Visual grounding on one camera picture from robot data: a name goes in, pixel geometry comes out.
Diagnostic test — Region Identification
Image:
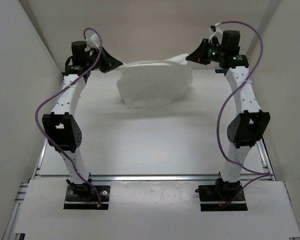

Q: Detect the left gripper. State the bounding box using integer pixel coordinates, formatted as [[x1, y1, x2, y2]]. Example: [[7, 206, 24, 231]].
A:
[[83, 46, 122, 74]]

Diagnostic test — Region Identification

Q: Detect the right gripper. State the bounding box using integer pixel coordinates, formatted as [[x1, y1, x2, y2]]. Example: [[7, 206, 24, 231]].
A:
[[187, 39, 226, 66]]

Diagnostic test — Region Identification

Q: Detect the white skirt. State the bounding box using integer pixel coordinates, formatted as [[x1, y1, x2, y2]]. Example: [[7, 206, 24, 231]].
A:
[[116, 53, 193, 109]]

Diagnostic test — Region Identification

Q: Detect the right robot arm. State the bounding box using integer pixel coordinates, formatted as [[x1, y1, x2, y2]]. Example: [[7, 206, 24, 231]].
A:
[[186, 30, 271, 205]]

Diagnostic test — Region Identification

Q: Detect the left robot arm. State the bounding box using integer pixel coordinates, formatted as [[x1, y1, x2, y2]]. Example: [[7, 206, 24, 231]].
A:
[[42, 40, 122, 202]]

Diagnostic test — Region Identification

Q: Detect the right blue corner label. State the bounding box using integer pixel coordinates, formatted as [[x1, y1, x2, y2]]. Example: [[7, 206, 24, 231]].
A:
[[214, 69, 224, 74]]

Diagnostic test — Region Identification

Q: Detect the aluminium frame rail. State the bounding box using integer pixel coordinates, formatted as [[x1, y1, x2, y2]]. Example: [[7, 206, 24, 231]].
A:
[[32, 173, 276, 183]]

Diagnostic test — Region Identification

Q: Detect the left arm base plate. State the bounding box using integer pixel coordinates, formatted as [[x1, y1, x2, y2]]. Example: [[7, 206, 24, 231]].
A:
[[63, 180, 111, 210]]

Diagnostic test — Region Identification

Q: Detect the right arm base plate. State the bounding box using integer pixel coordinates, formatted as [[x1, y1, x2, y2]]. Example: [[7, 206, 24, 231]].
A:
[[195, 183, 248, 212]]

